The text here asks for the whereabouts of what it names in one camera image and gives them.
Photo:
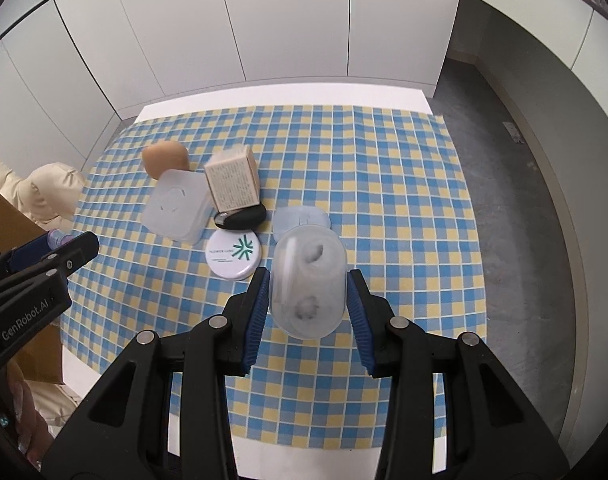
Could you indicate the cream cushioned armchair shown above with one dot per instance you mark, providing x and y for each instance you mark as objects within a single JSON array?
[{"x": 49, "y": 190}]

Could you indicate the white round powder compact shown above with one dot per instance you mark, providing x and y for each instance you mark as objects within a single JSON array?
[{"x": 231, "y": 255}]

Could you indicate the blue yellow checkered tablecloth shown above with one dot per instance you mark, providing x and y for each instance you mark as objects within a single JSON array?
[{"x": 383, "y": 200}]

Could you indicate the clear oval plastic case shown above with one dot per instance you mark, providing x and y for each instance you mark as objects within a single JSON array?
[{"x": 309, "y": 285}]

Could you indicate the pink purple tube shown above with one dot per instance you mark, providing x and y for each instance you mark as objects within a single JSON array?
[{"x": 59, "y": 238}]

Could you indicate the frosted oval plastic case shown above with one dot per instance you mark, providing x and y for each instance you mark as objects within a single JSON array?
[{"x": 294, "y": 217}]

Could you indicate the beige printed carton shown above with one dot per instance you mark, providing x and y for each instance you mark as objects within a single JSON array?
[{"x": 234, "y": 182}]

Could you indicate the brown egg-shaped makeup sponge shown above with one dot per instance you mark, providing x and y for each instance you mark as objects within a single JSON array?
[{"x": 166, "y": 159}]

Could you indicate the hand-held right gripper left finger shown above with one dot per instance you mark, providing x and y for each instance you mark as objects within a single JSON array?
[{"x": 256, "y": 320}]

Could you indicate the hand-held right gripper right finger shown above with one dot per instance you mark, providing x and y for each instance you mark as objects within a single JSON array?
[{"x": 360, "y": 320}]

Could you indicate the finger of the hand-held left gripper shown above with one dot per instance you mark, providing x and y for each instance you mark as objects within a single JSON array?
[
  {"x": 24, "y": 255},
  {"x": 69, "y": 257}
]

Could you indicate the brown cardboard box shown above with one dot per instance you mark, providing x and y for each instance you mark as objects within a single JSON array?
[{"x": 9, "y": 225}]

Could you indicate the black powder puff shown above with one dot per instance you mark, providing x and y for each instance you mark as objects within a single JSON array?
[{"x": 244, "y": 217}]

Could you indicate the frosted square plastic case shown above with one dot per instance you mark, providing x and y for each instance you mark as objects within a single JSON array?
[{"x": 176, "y": 207}]

